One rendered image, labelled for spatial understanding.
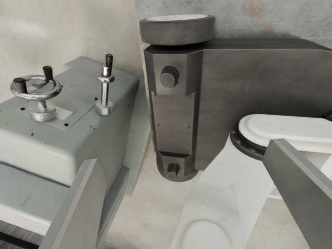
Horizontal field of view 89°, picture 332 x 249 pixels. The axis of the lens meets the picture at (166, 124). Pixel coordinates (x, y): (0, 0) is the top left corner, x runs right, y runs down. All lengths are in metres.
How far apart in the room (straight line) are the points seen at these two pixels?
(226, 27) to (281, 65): 0.22
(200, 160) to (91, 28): 0.97
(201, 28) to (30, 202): 0.68
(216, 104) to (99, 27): 0.89
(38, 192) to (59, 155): 0.17
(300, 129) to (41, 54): 1.49
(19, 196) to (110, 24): 0.91
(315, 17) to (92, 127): 0.73
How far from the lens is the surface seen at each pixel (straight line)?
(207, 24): 0.46
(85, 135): 0.60
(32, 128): 0.65
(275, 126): 0.43
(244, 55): 0.47
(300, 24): 0.67
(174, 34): 0.43
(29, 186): 0.73
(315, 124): 0.48
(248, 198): 0.34
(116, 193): 1.37
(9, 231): 0.83
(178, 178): 0.73
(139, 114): 1.06
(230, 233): 0.26
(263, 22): 0.64
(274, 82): 0.51
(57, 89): 0.58
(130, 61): 1.16
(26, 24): 1.52
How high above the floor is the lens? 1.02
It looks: 51 degrees down
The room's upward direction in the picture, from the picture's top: 160 degrees counter-clockwise
